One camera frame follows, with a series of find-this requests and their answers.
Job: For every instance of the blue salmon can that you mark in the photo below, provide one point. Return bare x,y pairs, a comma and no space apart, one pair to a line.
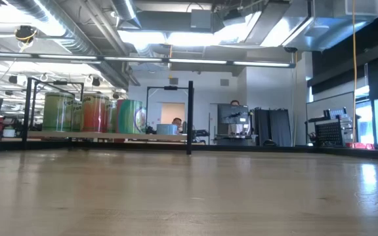
167,129

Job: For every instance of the green chicken soup can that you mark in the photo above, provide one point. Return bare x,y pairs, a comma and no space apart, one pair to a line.
131,116

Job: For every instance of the orange and tan can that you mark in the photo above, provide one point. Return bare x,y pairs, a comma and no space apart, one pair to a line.
95,113

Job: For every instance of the green pears can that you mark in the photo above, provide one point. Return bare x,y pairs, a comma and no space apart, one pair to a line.
77,118

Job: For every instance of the green vegetable can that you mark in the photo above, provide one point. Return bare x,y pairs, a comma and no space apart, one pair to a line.
57,113

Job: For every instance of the person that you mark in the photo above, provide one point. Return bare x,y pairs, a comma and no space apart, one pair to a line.
177,122
235,102

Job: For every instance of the black monitor screen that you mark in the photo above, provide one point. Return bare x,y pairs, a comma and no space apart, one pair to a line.
233,114

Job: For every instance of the long ceiling light bar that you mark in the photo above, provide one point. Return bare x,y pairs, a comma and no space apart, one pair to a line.
136,59

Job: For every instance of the dark grey curtain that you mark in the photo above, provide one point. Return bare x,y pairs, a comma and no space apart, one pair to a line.
274,128

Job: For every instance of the grey ceiling box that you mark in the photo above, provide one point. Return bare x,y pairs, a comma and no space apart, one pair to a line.
201,19

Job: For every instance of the white board panel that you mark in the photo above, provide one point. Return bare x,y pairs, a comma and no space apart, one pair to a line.
330,103

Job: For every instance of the black pegboard rack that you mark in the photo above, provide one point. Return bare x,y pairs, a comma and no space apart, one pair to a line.
331,132

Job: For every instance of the red bin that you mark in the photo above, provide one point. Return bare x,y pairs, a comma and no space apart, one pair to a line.
359,145

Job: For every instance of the ceiling security camera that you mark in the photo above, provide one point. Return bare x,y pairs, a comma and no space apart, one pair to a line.
290,49

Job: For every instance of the silver spiral ceiling duct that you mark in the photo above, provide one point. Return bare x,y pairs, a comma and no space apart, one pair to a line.
77,36

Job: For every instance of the square metal ventilation duct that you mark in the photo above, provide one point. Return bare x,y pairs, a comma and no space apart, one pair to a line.
320,29

